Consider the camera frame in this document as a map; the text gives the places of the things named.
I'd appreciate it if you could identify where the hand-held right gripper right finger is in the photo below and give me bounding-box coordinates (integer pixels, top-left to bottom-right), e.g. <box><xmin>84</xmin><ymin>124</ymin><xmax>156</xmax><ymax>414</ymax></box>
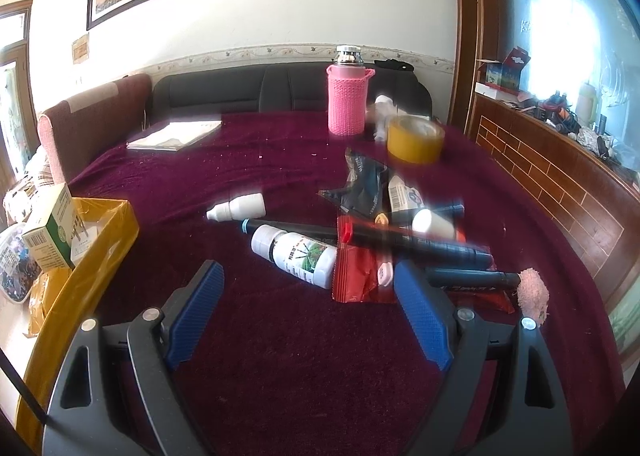
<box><xmin>394</xmin><ymin>261</ymin><xmax>571</xmax><ymax>456</ymax></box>

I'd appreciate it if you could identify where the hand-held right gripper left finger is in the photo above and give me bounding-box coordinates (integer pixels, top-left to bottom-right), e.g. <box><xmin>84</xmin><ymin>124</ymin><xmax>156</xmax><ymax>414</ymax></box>
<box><xmin>42</xmin><ymin>259</ymin><xmax>226</xmax><ymax>456</ymax></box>

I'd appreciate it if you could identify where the dark marker pen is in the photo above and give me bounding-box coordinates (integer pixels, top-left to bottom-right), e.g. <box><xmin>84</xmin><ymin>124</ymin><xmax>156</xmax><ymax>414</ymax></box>
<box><xmin>427</xmin><ymin>270</ymin><xmax>522</xmax><ymax>289</ymax></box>

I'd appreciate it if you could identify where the red snack packet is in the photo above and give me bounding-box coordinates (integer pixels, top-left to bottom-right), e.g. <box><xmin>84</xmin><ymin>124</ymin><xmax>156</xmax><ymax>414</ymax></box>
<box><xmin>331</xmin><ymin>215</ymin><xmax>516</xmax><ymax>314</ymax></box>

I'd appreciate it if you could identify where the black pen with teal cap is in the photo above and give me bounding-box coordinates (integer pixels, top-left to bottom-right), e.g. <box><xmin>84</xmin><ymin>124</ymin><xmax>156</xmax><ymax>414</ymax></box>
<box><xmin>241</xmin><ymin>218</ymin><xmax>493</xmax><ymax>269</ymax></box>

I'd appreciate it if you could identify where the yellow taped cardboard box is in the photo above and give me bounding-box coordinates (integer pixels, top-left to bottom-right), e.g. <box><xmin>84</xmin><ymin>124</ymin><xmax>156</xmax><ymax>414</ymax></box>
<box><xmin>0</xmin><ymin>198</ymin><xmax>141</xmax><ymax>442</ymax></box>

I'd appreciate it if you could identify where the small white dropper bottle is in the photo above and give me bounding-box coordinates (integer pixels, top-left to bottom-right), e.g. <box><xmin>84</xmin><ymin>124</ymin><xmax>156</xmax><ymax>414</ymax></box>
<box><xmin>206</xmin><ymin>193</ymin><xmax>268</xmax><ymax>223</ymax></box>

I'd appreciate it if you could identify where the white bottle with green label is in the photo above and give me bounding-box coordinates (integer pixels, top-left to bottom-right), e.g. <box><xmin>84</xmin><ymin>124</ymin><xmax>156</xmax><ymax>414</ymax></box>
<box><xmin>250</xmin><ymin>225</ymin><xmax>338</xmax><ymax>289</ymax></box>

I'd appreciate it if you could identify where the white green medicine box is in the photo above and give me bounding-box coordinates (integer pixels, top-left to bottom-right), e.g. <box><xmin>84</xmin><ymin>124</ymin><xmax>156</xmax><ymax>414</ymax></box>
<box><xmin>21</xmin><ymin>183</ymin><xmax>81</xmax><ymax>271</ymax></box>

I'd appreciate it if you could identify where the clear cartoon fairy pouch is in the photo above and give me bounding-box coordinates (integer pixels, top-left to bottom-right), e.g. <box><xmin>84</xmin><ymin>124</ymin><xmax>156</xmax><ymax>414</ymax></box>
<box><xmin>0</xmin><ymin>223</ymin><xmax>43</xmax><ymax>301</ymax></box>

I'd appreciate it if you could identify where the pink fluffy ball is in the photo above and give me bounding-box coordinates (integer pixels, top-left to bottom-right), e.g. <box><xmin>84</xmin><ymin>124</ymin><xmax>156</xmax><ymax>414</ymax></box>
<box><xmin>516</xmin><ymin>267</ymin><xmax>550</xmax><ymax>324</ymax></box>

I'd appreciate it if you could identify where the maroon velvet blanket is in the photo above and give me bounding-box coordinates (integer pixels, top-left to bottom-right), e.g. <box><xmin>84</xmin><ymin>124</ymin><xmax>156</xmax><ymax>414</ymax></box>
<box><xmin>65</xmin><ymin>110</ymin><xmax>626</xmax><ymax>456</ymax></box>

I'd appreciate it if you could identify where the white tube with barcode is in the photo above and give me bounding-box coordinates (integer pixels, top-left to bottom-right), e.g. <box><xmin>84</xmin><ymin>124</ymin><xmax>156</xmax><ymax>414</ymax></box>
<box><xmin>387</xmin><ymin>175</ymin><xmax>426</xmax><ymax>214</ymax></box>

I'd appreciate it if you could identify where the black foil packet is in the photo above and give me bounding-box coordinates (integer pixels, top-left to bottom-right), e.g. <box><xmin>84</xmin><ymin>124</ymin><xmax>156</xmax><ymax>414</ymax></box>
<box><xmin>317</xmin><ymin>148</ymin><xmax>396</xmax><ymax>217</ymax></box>

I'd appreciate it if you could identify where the yellow tape roll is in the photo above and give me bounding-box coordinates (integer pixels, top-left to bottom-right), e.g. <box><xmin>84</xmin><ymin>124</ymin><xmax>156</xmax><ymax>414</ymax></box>
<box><xmin>387</xmin><ymin>116</ymin><xmax>446</xmax><ymax>165</ymax></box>

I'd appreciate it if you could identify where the white paper booklet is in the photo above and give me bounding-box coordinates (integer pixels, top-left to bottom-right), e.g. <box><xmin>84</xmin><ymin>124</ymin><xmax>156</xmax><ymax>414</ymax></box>
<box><xmin>126</xmin><ymin>120</ymin><xmax>223</xmax><ymax>153</ymax></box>

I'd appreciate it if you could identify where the wooden ledge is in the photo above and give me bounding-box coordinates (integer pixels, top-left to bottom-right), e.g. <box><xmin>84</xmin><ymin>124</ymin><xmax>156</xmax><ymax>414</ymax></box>
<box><xmin>465</xmin><ymin>90</ymin><xmax>628</xmax><ymax>317</ymax></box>

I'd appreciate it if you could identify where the plaid cloth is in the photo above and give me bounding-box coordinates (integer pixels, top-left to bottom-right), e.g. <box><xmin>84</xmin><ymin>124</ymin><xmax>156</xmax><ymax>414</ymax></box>
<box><xmin>0</xmin><ymin>146</ymin><xmax>53</xmax><ymax>227</ymax></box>

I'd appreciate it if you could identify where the white crumpled cloth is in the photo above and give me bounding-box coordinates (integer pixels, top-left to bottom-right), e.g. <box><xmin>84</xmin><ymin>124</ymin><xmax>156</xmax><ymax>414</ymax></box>
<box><xmin>367</xmin><ymin>94</ymin><xmax>401</xmax><ymax>141</ymax></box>

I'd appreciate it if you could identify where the maroon upholstered chair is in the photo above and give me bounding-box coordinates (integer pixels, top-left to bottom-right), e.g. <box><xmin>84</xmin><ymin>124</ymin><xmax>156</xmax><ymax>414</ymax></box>
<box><xmin>37</xmin><ymin>73</ymin><xmax>153</xmax><ymax>184</ymax></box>

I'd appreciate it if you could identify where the thermos with pink knitted sleeve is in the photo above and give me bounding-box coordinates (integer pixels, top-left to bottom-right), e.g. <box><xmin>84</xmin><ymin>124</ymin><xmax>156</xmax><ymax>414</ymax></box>
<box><xmin>327</xmin><ymin>44</ymin><xmax>376</xmax><ymax>137</ymax></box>

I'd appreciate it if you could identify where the black leather sofa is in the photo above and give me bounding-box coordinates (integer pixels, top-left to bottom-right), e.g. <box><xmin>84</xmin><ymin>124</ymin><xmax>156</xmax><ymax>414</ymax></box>
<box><xmin>150</xmin><ymin>60</ymin><xmax>433</xmax><ymax>124</ymax></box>

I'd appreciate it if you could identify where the pile of dark small gadgets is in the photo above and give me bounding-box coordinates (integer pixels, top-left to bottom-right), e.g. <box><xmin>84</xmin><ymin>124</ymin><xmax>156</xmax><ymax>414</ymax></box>
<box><xmin>537</xmin><ymin>93</ymin><xmax>583</xmax><ymax>137</ymax></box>

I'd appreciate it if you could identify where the colourful gift box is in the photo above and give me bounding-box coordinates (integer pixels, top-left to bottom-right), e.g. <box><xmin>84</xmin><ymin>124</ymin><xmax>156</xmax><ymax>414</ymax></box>
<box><xmin>475</xmin><ymin>46</ymin><xmax>531</xmax><ymax>96</ymax></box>

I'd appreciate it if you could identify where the white jar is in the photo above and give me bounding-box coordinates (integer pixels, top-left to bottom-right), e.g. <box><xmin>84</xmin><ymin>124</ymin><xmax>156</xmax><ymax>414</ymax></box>
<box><xmin>575</xmin><ymin>82</ymin><xmax>601</xmax><ymax>124</ymax></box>

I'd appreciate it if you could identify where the wooden framed door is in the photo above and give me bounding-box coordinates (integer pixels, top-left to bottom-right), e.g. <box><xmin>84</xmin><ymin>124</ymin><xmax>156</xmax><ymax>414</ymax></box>
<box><xmin>0</xmin><ymin>0</ymin><xmax>36</xmax><ymax>187</ymax></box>

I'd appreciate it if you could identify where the black cable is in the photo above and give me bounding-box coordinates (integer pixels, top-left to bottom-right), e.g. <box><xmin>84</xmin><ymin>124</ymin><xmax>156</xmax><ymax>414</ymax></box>
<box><xmin>0</xmin><ymin>353</ymin><xmax>51</xmax><ymax>429</ymax></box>

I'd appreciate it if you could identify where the wooden window frame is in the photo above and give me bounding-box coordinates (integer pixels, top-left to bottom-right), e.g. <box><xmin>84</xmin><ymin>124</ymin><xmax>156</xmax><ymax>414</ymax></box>
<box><xmin>450</xmin><ymin>0</ymin><xmax>506</xmax><ymax>137</ymax></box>

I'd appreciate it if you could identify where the small wall plaque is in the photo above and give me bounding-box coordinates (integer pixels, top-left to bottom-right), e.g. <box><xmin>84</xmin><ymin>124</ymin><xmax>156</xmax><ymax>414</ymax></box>
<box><xmin>71</xmin><ymin>33</ymin><xmax>91</xmax><ymax>64</ymax></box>

